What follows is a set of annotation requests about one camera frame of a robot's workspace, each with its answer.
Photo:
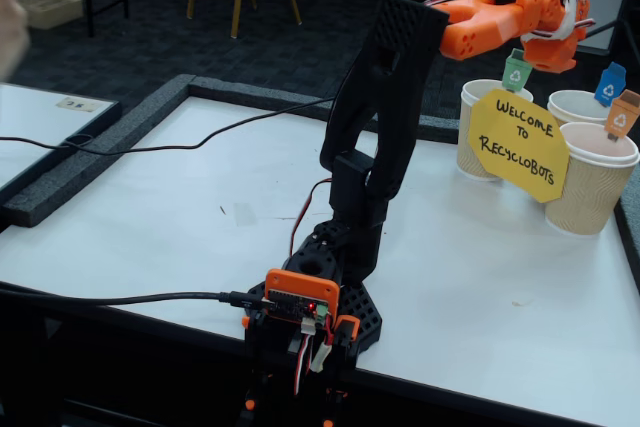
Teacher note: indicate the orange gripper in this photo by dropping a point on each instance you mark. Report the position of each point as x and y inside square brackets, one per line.
[550, 54]

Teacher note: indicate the black and orange robot arm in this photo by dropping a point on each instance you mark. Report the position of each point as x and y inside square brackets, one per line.
[380, 112]

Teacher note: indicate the blurred bare person hand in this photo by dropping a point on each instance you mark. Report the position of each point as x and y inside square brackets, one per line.
[10, 27]

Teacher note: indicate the white tape strip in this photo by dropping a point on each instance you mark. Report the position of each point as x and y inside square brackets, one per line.
[567, 17]

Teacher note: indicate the white panel on black stand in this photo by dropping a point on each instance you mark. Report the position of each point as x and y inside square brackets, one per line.
[600, 32]

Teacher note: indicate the green recycling bin tag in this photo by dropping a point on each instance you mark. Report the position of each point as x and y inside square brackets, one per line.
[517, 74]

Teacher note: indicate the blue recycling bin tag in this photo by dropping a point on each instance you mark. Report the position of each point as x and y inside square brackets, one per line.
[607, 89]

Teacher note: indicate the paper cup with blue tag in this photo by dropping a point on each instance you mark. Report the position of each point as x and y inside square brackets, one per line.
[570, 107]

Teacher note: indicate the orange recycling bin tag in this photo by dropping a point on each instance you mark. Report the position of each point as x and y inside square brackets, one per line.
[620, 119]

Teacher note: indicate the yellow handwritten welcome sign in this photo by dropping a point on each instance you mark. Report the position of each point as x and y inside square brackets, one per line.
[520, 147]

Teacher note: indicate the paper cup with green tag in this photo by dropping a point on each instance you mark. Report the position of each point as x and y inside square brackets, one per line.
[466, 157]

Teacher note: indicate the black foam border strip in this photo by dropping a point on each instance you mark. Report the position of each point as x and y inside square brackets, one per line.
[100, 152]
[225, 87]
[435, 128]
[631, 237]

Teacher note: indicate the paper cup with orange tag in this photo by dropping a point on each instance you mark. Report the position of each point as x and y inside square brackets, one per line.
[585, 197]

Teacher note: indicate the orange controller board case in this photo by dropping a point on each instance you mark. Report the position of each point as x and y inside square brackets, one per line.
[300, 287]

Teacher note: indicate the small paper label sticker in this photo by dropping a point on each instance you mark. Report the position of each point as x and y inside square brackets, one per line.
[77, 105]

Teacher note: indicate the cardboard box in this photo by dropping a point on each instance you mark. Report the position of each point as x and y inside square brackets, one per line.
[55, 9]

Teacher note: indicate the whiteboard with black frame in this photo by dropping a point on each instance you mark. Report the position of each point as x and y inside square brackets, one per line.
[30, 122]

